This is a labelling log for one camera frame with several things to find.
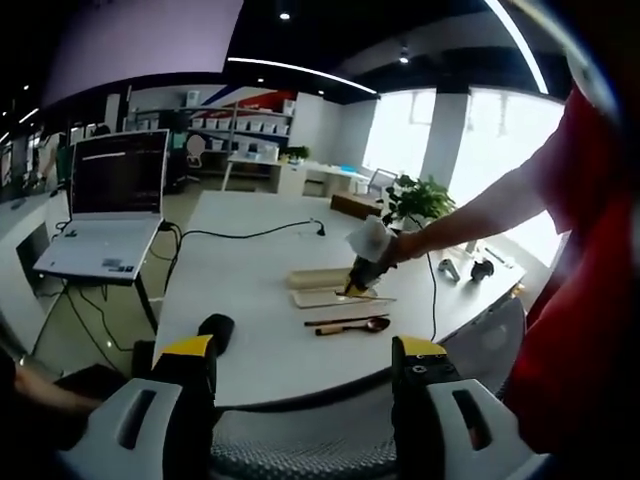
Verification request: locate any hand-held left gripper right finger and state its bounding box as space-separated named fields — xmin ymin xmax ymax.
xmin=391 ymin=335 xmax=546 ymax=480

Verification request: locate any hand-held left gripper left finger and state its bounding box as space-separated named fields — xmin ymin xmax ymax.
xmin=57 ymin=333 xmax=220 ymax=480

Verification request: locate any beige cutlery case base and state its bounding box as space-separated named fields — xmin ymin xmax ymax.
xmin=285 ymin=267 xmax=354 ymax=291

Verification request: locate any beige cutlery case lid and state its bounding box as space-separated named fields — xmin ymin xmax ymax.
xmin=291 ymin=287 xmax=384 ymax=311

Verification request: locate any wooden spoon utensil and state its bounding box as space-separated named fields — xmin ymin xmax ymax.
xmin=314 ymin=317 xmax=391 ymax=336

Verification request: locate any brown cardboard box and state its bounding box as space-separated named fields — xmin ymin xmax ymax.
xmin=329 ymin=192 xmax=384 ymax=221

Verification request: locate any grey framed office chair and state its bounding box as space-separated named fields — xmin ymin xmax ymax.
xmin=368 ymin=167 xmax=399 ymax=194

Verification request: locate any black computer mouse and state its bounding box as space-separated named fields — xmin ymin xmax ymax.
xmin=198 ymin=313 xmax=237 ymax=357

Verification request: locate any large green potted plant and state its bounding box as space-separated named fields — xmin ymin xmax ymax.
xmin=377 ymin=174 xmax=457 ymax=234

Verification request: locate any white handheld controller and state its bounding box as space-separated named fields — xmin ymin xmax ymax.
xmin=438 ymin=258 xmax=462 ymax=284

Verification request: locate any long white desk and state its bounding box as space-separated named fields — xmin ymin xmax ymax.
xmin=222 ymin=149 xmax=381 ymax=194

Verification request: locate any grey mesh office chair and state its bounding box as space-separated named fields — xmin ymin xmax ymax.
xmin=209 ymin=297 xmax=529 ymax=480

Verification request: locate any row of white storage bins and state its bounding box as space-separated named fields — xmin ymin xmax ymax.
xmin=192 ymin=115 xmax=292 ymax=136

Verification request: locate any person in red shirt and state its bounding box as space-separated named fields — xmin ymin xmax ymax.
xmin=499 ymin=87 xmax=626 ymax=451

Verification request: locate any ceiling light strip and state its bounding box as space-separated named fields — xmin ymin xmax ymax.
xmin=484 ymin=0 xmax=550 ymax=95
xmin=227 ymin=56 xmax=377 ymax=96

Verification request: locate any metal shelf rack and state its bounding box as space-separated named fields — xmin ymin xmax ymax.
xmin=127 ymin=102 xmax=296 ymax=151

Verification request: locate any white laptop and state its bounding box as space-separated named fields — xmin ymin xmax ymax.
xmin=32 ymin=128 xmax=171 ymax=287

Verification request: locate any white counter desk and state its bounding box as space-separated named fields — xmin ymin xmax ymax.
xmin=0 ymin=194 xmax=56 ymax=346

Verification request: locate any black cable with plug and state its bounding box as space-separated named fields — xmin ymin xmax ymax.
xmin=164 ymin=219 xmax=329 ymax=301

